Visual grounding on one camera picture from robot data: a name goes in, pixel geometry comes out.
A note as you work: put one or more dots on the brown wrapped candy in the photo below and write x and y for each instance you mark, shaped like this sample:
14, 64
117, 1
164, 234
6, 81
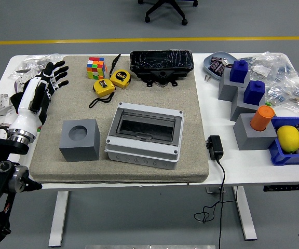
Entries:
216, 60
217, 69

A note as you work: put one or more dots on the blue-grey dish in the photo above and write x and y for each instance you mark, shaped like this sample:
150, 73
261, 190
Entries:
207, 64

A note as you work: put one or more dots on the black power adapter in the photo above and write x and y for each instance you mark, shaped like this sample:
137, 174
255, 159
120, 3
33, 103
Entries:
215, 147

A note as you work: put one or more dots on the yellow tape measure black label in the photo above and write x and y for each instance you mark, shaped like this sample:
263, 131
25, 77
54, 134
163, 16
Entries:
120, 77

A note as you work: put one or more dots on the metal table bracket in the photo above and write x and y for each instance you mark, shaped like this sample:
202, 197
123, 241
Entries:
213, 190

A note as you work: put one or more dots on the white power strip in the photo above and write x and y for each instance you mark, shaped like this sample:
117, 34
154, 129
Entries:
8, 118

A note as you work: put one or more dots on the grey-brown mat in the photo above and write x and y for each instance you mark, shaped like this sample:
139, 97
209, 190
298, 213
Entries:
139, 176

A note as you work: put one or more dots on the grey block with round hole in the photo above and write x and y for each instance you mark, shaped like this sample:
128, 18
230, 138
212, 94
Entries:
79, 151

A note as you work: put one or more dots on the small metal clip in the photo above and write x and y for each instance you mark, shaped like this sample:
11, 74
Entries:
208, 77

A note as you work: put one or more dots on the clear bag of small parts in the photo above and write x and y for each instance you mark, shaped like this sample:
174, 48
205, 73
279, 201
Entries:
269, 64
295, 96

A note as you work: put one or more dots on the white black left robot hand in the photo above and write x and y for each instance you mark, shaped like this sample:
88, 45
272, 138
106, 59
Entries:
26, 103

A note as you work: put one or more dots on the blue block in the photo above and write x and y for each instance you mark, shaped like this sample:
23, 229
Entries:
254, 93
239, 71

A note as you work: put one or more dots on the small green piece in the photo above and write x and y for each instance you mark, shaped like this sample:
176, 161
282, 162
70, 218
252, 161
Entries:
269, 103

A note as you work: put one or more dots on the yellow lemon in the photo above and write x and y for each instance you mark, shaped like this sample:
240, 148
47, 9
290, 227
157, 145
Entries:
289, 138

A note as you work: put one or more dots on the large colourful puzzle cube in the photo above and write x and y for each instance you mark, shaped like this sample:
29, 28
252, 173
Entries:
96, 68

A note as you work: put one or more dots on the orange cylinder battery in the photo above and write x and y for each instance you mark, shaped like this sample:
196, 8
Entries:
262, 118

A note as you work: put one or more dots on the black cloth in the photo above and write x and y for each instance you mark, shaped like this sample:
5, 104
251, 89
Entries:
15, 101

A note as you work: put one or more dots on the grey box with clear lid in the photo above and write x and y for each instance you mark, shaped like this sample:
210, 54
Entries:
144, 155

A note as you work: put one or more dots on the blue plastic bin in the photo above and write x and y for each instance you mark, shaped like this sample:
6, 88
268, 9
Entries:
287, 158

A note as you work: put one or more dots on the black plastic tray device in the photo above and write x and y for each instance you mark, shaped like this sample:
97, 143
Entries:
162, 61

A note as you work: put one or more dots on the clear plastic parts bag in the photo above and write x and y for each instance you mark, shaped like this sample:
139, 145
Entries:
32, 59

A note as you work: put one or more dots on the white table leg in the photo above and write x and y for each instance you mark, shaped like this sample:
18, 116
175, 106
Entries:
58, 220
245, 215

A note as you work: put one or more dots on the black office chair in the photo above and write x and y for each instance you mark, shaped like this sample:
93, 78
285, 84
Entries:
167, 7

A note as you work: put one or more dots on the black table control panel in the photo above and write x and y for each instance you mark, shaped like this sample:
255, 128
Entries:
284, 187

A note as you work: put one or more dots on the white purple package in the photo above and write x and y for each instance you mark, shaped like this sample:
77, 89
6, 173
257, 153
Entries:
18, 83

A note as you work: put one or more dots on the grey block holder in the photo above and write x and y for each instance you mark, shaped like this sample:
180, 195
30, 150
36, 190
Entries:
250, 140
239, 109
226, 89

